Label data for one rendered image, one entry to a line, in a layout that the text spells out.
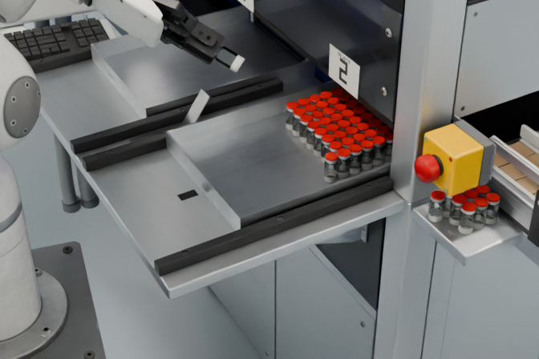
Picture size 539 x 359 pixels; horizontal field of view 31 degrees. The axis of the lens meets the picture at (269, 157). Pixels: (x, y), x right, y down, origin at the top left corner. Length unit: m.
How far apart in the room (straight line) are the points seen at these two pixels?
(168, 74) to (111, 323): 0.94
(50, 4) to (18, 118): 1.12
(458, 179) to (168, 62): 0.70
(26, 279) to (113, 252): 1.48
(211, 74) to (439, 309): 0.59
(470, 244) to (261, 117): 0.45
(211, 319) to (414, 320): 0.96
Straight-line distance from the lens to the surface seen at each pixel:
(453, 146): 1.37
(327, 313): 1.90
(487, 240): 1.45
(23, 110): 1.10
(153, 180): 1.54
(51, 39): 2.08
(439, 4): 1.32
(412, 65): 1.38
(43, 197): 3.00
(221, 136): 1.63
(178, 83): 1.78
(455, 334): 1.81
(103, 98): 1.76
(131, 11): 1.21
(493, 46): 1.43
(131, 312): 2.58
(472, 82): 1.44
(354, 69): 1.51
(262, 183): 1.52
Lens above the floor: 1.80
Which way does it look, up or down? 36 degrees down
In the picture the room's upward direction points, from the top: straight up
